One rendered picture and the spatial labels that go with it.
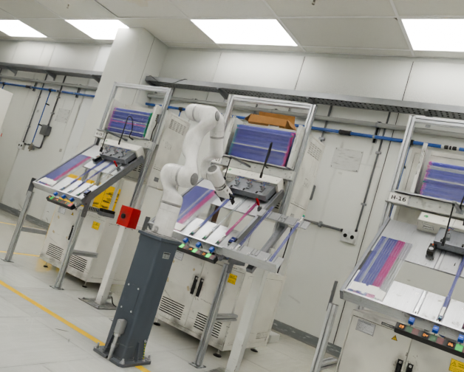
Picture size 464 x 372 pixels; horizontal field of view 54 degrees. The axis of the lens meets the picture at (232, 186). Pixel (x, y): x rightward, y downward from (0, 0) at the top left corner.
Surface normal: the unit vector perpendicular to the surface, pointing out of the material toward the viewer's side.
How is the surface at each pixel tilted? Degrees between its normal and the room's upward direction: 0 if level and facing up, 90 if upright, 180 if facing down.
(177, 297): 90
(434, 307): 45
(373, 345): 90
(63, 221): 90
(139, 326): 90
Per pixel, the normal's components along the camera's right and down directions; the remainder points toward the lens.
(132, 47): -0.51, -0.23
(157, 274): 0.80, 0.20
